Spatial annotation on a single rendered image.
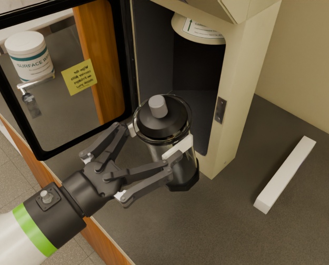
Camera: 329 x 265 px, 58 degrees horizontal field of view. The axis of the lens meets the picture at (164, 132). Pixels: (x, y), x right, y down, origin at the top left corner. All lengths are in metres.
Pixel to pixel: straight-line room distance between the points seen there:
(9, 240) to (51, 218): 0.06
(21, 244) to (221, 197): 0.52
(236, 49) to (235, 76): 0.06
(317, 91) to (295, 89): 0.07
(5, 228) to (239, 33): 0.47
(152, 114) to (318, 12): 0.60
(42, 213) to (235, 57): 0.41
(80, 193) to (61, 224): 0.05
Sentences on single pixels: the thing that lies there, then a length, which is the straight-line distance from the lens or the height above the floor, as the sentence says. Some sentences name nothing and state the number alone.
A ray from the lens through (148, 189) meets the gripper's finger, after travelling 0.49.
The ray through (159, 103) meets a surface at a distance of 0.49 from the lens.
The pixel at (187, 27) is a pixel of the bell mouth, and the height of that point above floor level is 1.34.
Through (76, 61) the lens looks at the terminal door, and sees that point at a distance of 0.73.
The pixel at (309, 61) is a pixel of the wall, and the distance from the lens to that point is 1.01.
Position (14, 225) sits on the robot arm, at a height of 1.25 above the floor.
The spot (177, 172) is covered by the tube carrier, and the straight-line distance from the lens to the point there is 0.61.
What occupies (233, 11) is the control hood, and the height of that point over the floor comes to 1.44.
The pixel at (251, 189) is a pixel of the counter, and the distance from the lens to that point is 0.85.
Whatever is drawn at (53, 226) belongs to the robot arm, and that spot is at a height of 1.23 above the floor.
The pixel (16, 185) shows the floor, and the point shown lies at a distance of 2.15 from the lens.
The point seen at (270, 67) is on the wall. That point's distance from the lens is 1.08.
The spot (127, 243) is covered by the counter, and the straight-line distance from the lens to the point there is 0.76.
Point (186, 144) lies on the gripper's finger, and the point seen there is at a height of 1.23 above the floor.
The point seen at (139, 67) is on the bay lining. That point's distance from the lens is 0.81.
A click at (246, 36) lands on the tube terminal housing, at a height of 1.38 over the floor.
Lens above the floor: 1.64
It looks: 48 degrees down
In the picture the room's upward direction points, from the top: straight up
